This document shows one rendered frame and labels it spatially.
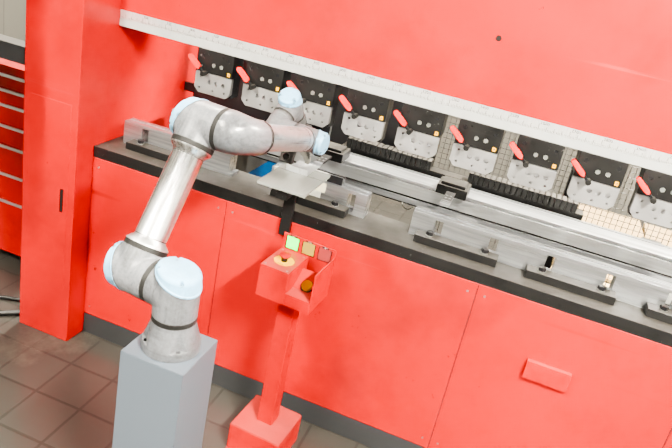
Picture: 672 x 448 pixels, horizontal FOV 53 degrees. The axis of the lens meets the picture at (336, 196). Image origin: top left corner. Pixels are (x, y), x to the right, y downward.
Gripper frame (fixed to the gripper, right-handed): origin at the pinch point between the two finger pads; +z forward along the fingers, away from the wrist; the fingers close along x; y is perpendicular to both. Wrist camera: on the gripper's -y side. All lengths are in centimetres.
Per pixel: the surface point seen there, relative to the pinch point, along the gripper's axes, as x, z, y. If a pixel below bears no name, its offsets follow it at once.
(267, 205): 7.2, 11.2, -15.5
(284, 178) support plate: 1.1, -1.9, -9.6
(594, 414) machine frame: -123, 39, -39
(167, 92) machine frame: 84, 32, 33
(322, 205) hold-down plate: -11.6, 12.4, -8.0
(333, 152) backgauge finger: -4.2, 20.0, 19.8
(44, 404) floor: 65, 48, -105
